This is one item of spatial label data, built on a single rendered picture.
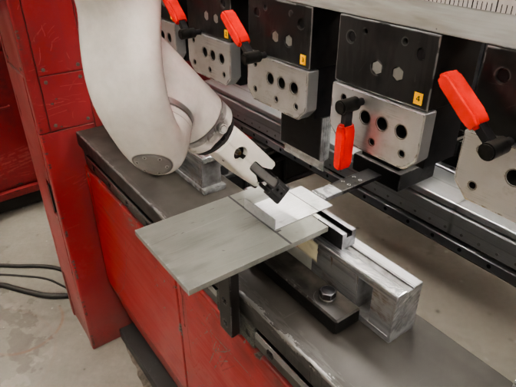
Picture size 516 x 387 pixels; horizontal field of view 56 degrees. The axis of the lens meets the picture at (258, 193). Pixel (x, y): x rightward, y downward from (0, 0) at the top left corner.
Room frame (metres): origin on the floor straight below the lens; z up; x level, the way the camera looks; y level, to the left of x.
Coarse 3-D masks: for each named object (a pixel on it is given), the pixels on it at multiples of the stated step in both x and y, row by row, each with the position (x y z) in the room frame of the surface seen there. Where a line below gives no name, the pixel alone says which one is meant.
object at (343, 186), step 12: (360, 156) 0.88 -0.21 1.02; (372, 156) 0.86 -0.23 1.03; (360, 168) 0.87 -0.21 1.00; (372, 168) 0.85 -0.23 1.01; (384, 168) 0.83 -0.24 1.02; (396, 168) 0.82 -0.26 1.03; (408, 168) 0.82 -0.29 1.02; (420, 168) 0.83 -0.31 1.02; (432, 168) 0.85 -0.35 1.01; (348, 180) 0.81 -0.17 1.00; (360, 180) 0.80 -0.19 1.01; (372, 180) 0.82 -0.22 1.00; (384, 180) 0.82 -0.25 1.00; (396, 180) 0.80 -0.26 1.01; (408, 180) 0.81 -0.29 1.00; (420, 180) 0.84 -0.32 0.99; (312, 192) 0.77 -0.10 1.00; (324, 192) 0.76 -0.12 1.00; (336, 192) 0.76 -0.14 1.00
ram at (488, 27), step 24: (288, 0) 0.72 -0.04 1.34; (312, 0) 0.68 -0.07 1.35; (336, 0) 0.65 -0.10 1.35; (360, 0) 0.61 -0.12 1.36; (384, 0) 0.58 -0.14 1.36; (408, 0) 0.56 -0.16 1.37; (408, 24) 0.55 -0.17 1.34; (432, 24) 0.53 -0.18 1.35; (456, 24) 0.51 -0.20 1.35; (480, 24) 0.49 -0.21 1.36; (504, 24) 0.47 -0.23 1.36
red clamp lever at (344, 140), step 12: (336, 108) 0.57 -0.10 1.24; (348, 108) 0.56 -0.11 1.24; (348, 120) 0.57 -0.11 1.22; (336, 132) 0.57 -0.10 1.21; (348, 132) 0.57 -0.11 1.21; (336, 144) 0.57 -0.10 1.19; (348, 144) 0.57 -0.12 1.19; (336, 156) 0.57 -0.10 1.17; (348, 156) 0.57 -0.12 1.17; (336, 168) 0.57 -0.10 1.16
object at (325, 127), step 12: (288, 120) 0.76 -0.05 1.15; (300, 120) 0.74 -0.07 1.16; (312, 120) 0.71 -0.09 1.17; (324, 120) 0.70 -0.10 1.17; (288, 132) 0.76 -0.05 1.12; (300, 132) 0.74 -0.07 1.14; (312, 132) 0.71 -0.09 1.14; (324, 132) 0.70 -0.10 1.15; (288, 144) 0.77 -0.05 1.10; (300, 144) 0.73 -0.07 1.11; (312, 144) 0.71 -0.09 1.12; (324, 144) 0.70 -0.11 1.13; (300, 156) 0.75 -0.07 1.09; (312, 156) 0.71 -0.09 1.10; (324, 156) 0.70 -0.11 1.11
